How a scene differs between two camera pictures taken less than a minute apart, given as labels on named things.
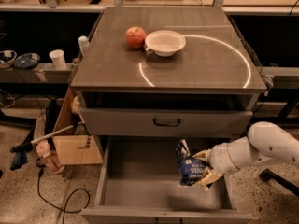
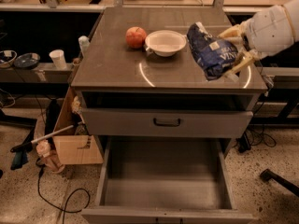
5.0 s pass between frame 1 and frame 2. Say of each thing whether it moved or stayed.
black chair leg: stayed
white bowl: stayed
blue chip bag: moved
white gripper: moved
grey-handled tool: stayed
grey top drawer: stayed
